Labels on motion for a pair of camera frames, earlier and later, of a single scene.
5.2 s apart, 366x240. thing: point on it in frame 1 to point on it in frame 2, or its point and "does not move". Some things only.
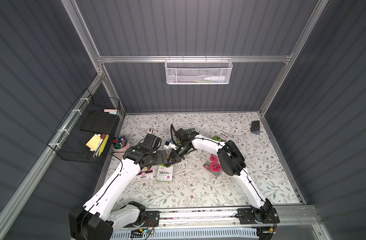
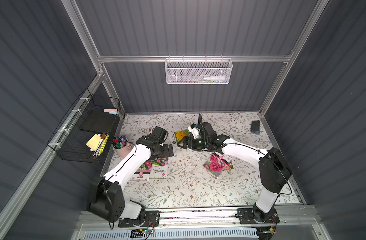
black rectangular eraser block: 255,127 does not move
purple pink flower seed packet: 144,175 does not move
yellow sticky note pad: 94,142 does not move
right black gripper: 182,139 to 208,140
